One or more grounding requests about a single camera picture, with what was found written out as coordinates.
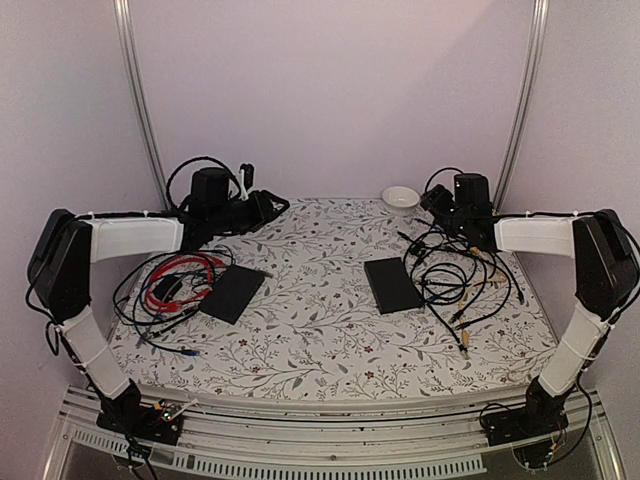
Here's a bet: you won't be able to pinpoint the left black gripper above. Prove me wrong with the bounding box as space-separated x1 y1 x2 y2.
211 189 291 235

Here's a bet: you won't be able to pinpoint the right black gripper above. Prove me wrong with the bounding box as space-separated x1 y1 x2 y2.
423 184 473 237

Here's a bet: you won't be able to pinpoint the black ethernet cable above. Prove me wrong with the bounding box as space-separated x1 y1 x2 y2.
399 219 526 359

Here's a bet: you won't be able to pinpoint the yellow ethernet cable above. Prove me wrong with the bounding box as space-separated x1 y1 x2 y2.
457 247 509 347

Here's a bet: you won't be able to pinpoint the black TP-Link network switch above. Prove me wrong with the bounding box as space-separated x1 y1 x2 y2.
364 257 423 314

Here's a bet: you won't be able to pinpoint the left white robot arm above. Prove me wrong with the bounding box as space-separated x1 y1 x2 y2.
25 157 290 445

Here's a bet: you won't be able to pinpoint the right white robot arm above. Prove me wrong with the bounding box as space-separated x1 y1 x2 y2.
420 167 639 446

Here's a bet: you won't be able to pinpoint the white bowl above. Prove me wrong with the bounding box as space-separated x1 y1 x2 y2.
381 186 420 212

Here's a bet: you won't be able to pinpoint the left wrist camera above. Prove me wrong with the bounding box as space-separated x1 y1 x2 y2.
239 163 255 201

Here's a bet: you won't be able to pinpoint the red ethernet cables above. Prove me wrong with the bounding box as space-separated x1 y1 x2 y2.
143 252 226 314

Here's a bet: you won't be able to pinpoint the right aluminium frame post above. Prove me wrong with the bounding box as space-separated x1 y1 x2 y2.
493 0 550 210

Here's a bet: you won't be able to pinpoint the aluminium frame post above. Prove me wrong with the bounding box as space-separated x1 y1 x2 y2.
113 0 169 209
493 0 550 210

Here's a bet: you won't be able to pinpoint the left aluminium frame post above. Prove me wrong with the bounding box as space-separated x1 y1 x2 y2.
113 0 169 209

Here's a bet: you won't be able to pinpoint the aluminium front rail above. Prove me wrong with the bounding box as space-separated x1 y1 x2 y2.
43 386 626 479

